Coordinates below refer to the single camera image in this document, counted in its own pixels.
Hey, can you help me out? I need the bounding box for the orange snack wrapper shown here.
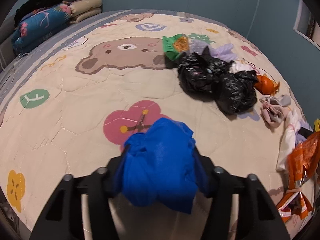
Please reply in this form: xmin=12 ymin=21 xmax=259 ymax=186
xmin=276 ymin=132 xmax=319 ymax=223

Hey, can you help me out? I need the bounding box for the blue plastic bag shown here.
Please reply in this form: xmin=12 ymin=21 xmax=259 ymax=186
xmin=113 ymin=118 xmax=209 ymax=214

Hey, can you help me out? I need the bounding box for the orange peel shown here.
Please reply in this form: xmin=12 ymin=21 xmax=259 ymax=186
xmin=254 ymin=75 xmax=280 ymax=95

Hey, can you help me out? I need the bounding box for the lavender mesh net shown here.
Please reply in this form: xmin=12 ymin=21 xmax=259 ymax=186
xmin=189 ymin=40 xmax=238 ymax=62

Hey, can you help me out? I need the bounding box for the green snack wrapper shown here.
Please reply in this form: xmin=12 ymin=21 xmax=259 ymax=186
xmin=162 ymin=34 xmax=189 ymax=61

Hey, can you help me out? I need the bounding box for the black trash bag right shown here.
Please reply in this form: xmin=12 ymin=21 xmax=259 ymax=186
xmin=216 ymin=70 xmax=258 ymax=115

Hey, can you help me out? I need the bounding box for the black trash bag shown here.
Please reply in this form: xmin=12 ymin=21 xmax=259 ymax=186
xmin=165 ymin=47 xmax=234 ymax=100
xmin=216 ymin=70 xmax=258 ymax=115

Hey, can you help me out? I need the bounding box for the black trash bag left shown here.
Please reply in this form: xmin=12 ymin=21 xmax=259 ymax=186
xmin=165 ymin=47 xmax=234 ymax=100

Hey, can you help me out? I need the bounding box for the pink grey crumpled cloth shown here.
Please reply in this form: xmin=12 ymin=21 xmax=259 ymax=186
xmin=259 ymin=95 xmax=291 ymax=129

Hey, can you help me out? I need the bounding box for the white tied plastic bag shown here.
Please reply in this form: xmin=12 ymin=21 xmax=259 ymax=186
xmin=276 ymin=109 xmax=313 ymax=172

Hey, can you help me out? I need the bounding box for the cartoon bear quilt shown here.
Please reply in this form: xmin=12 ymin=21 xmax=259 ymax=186
xmin=1 ymin=13 xmax=292 ymax=230

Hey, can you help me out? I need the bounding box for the white crumpled tissue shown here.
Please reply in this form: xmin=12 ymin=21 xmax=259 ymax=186
xmin=229 ymin=61 xmax=254 ymax=74

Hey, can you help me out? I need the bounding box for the grey striped bed mattress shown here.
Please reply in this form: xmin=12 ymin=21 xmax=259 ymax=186
xmin=1 ymin=9 xmax=228 ymax=109

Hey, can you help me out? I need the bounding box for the blue floral folded blanket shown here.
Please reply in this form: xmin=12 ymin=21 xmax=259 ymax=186
xmin=11 ymin=3 xmax=72 ymax=55

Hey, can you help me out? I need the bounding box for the beige folded pillow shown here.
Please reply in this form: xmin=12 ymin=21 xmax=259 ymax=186
xmin=68 ymin=0 xmax=103 ymax=24

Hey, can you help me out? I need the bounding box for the black clothing pile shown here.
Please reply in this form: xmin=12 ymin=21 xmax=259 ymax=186
xmin=14 ymin=0 xmax=62 ymax=27

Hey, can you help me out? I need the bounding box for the white charging cable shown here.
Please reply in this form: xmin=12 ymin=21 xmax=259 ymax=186
xmin=0 ymin=52 xmax=30 ymax=81

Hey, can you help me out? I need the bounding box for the window with dark frame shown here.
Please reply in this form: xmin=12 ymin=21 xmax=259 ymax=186
xmin=293 ymin=0 xmax=320 ymax=49

